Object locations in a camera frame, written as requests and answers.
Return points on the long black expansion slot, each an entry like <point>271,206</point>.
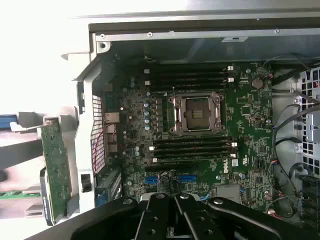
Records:
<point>190,169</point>

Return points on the green motherboard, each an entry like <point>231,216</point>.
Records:
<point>245,140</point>

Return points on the metal disk bay cage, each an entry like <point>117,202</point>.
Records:
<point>312,125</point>

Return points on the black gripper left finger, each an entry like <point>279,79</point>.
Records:
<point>155,217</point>

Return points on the blue expansion slot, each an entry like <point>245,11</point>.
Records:
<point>187,178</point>

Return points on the round coin battery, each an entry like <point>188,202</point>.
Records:
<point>257,83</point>

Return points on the metal CPU socket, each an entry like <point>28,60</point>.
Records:
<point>197,113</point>

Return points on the hard disk with blue rails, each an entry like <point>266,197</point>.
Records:
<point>8,122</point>

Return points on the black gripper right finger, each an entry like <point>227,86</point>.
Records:
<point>197,220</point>

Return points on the silver chipset heat sink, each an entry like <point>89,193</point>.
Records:
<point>227,193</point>

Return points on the black open PC case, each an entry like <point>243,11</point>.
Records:
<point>85,140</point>

